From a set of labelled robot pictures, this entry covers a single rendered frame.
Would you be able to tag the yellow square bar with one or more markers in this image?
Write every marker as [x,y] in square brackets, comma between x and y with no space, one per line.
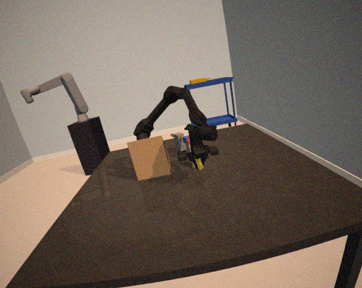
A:
[198,161]

